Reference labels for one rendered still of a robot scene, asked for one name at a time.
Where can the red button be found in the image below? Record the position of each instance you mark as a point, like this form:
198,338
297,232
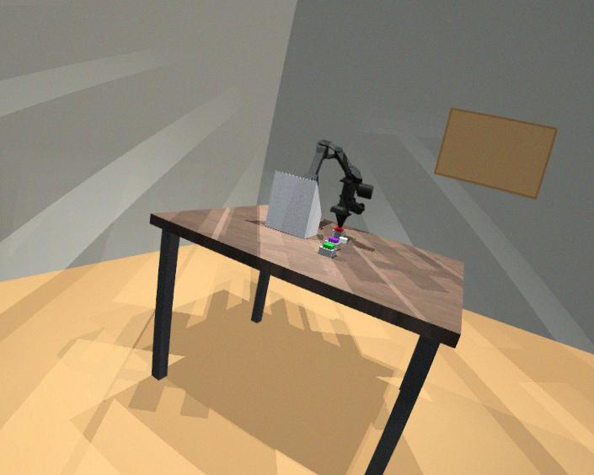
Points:
338,232

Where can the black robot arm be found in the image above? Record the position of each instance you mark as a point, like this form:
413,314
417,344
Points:
352,181

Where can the green button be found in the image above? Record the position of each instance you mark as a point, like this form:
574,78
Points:
327,250

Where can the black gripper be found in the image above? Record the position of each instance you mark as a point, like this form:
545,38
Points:
340,210

